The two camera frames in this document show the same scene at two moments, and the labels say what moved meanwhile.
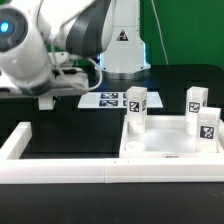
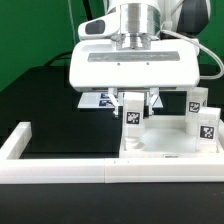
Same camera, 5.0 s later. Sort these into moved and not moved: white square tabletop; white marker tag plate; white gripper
Moved: white gripper
Not moved: white square tabletop; white marker tag plate
